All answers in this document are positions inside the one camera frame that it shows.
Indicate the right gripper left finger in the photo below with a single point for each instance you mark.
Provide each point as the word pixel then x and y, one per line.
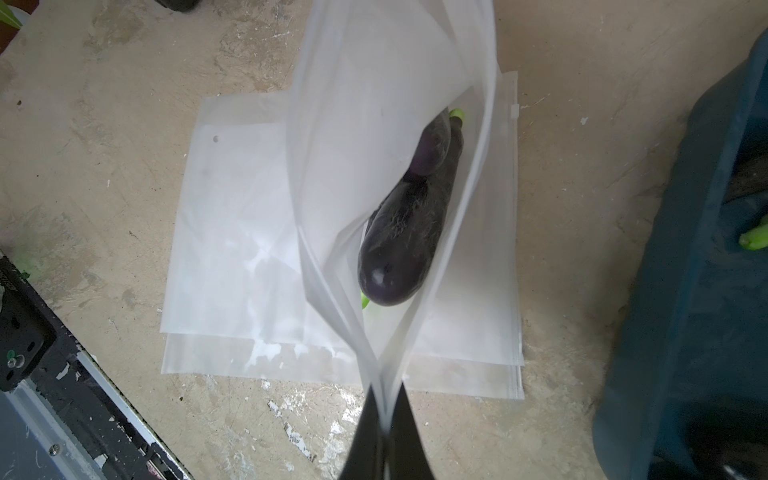
pixel 366 459

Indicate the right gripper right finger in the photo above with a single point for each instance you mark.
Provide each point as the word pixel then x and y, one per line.
pixel 406 458

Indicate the purple eggplant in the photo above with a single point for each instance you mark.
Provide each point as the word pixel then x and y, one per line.
pixel 403 234

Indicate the clear zip-top bag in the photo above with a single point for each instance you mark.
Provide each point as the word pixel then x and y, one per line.
pixel 371 75

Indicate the stack of clear bags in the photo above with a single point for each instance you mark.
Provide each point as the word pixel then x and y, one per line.
pixel 235 304

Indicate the teal plastic bin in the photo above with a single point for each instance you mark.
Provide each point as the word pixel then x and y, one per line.
pixel 688 378

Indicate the pile of eggplants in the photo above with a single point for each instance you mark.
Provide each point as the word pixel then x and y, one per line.
pixel 756 238

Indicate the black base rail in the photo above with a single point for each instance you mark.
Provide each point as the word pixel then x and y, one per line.
pixel 61 416

